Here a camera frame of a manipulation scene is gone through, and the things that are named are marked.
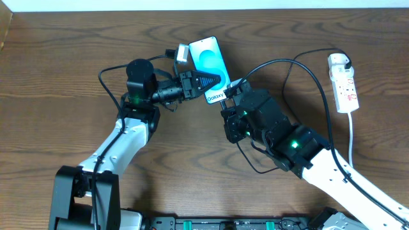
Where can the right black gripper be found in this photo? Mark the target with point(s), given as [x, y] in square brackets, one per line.
[236, 94]

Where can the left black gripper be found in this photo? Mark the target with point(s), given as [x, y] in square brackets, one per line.
[186, 84]

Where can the blue Galaxy smartphone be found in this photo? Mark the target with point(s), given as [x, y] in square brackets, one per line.
[207, 57]

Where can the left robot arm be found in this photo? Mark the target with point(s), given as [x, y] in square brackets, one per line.
[88, 196]

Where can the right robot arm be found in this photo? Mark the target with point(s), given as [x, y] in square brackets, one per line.
[299, 149]

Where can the white USB charger plug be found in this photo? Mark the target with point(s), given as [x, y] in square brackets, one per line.
[339, 63]

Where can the white power strip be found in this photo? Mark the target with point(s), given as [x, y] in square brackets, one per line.
[343, 85]

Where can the cardboard box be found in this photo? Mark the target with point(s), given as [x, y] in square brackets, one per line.
[6, 16]

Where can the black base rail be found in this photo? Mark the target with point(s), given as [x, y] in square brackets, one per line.
[276, 223]

